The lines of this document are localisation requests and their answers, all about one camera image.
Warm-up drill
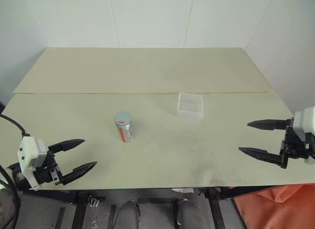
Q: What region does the dark grey rounded shape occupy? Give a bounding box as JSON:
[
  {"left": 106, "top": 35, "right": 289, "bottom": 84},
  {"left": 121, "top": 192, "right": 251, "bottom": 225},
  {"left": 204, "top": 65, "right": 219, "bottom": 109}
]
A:
[
  {"left": 114, "top": 200, "right": 141, "bottom": 229},
  {"left": 173, "top": 199, "right": 195, "bottom": 227}
]

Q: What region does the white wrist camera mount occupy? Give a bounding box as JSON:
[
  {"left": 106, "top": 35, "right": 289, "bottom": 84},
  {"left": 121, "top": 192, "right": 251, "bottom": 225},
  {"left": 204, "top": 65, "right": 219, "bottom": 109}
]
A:
[
  {"left": 291, "top": 106, "right": 315, "bottom": 165},
  {"left": 17, "top": 136, "right": 49, "bottom": 191}
]

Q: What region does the chrome caster wheel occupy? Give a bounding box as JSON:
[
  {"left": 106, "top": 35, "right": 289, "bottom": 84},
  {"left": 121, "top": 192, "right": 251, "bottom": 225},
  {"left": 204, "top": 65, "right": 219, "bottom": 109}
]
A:
[{"left": 87, "top": 195, "right": 102, "bottom": 207}]

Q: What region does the clear plastic container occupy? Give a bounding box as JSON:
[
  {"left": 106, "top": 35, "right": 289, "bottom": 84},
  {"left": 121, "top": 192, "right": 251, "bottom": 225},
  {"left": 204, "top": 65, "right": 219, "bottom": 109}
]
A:
[{"left": 177, "top": 92, "right": 205, "bottom": 120}]

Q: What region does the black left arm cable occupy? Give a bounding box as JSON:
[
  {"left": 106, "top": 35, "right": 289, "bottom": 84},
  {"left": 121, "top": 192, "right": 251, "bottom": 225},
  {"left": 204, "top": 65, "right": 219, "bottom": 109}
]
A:
[{"left": 0, "top": 114, "right": 31, "bottom": 229}]

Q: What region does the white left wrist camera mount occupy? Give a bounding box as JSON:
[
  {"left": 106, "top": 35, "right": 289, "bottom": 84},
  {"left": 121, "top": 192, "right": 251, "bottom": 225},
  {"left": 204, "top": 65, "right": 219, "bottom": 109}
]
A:
[{"left": 17, "top": 136, "right": 49, "bottom": 191}]

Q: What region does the silver can red label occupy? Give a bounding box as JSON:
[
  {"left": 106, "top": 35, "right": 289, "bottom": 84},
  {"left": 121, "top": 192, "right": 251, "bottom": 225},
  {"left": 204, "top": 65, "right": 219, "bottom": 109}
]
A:
[{"left": 114, "top": 111, "right": 136, "bottom": 143}]

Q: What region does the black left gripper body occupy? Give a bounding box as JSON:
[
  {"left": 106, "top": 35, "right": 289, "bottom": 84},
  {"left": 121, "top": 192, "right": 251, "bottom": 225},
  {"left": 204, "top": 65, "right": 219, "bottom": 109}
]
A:
[{"left": 32, "top": 150, "right": 65, "bottom": 187}]

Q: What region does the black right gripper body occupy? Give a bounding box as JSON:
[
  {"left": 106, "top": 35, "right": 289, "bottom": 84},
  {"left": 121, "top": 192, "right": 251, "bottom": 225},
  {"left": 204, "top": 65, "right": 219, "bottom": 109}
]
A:
[{"left": 280, "top": 127, "right": 312, "bottom": 169}]

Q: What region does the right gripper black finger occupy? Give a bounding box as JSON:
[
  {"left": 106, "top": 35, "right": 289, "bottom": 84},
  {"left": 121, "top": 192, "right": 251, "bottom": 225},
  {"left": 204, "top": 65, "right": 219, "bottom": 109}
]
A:
[
  {"left": 238, "top": 146, "right": 282, "bottom": 168},
  {"left": 247, "top": 118, "right": 293, "bottom": 131}
]

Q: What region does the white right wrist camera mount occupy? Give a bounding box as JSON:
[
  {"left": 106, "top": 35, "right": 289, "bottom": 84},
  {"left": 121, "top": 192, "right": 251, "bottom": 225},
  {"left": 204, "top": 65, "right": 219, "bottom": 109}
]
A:
[{"left": 291, "top": 106, "right": 315, "bottom": 165}]

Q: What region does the orange cloth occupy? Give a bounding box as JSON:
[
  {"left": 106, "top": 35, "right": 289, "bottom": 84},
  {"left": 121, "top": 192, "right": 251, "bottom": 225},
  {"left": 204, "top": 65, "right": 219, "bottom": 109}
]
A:
[{"left": 232, "top": 183, "right": 315, "bottom": 229}]

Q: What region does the black metal table frame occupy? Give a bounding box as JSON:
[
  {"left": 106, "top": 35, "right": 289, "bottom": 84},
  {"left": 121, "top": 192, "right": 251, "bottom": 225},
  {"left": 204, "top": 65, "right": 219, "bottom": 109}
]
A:
[{"left": 14, "top": 184, "right": 274, "bottom": 229}]

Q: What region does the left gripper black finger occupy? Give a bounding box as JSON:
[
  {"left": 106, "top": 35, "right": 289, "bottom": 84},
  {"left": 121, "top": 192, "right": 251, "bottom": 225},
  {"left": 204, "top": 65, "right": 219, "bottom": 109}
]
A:
[
  {"left": 61, "top": 161, "right": 98, "bottom": 186},
  {"left": 48, "top": 139, "right": 86, "bottom": 155}
]

